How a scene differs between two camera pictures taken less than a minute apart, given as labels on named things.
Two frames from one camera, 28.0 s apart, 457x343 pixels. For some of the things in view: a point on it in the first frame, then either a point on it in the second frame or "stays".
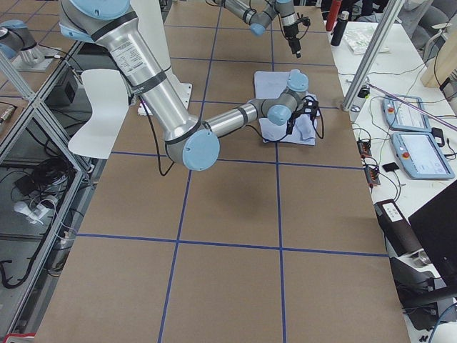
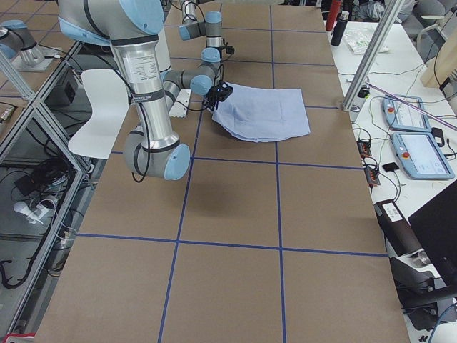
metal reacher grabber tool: (413, 106) stays
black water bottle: (339, 28) stays
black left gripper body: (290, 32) -> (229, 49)
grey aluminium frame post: (382, 33) stays
